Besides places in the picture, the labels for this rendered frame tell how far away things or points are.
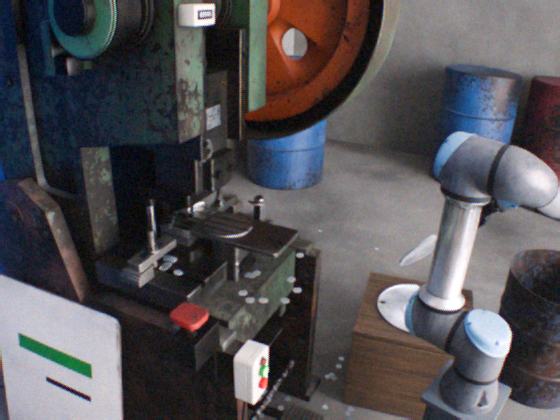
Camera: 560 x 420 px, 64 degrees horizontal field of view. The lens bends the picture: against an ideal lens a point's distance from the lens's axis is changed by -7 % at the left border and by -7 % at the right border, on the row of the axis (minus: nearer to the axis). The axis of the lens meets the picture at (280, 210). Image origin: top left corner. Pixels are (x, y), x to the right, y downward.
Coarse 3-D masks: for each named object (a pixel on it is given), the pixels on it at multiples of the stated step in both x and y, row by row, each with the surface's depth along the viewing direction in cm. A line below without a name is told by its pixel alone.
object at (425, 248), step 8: (424, 240) 157; (432, 240) 161; (416, 248) 159; (424, 248) 170; (432, 248) 175; (408, 256) 164; (416, 256) 172; (424, 256) 180; (400, 264) 169; (408, 264) 178
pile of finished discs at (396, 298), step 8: (392, 288) 176; (400, 288) 176; (408, 288) 176; (416, 288) 176; (384, 296) 171; (392, 296) 171; (400, 296) 172; (408, 296) 172; (384, 304) 167; (392, 304) 167; (400, 304) 167; (384, 312) 163; (392, 312) 163; (400, 312) 163; (392, 320) 159; (400, 320) 159; (400, 328) 155
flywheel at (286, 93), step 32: (288, 0) 132; (320, 0) 128; (352, 0) 121; (320, 32) 132; (352, 32) 124; (288, 64) 139; (320, 64) 135; (352, 64) 128; (288, 96) 140; (320, 96) 135
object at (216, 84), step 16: (208, 80) 109; (224, 80) 116; (208, 96) 111; (224, 96) 117; (208, 112) 112; (224, 112) 119; (208, 128) 114; (224, 128) 121; (224, 144) 123; (160, 160) 117; (176, 160) 115; (192, 160) 112; (208, 160) 114; (224, 160) 118; (160, 176) 119; (176, 176) 117; (192, 176) 114; (208, 176) 115; (224, 176) 120; (192, 192) 116
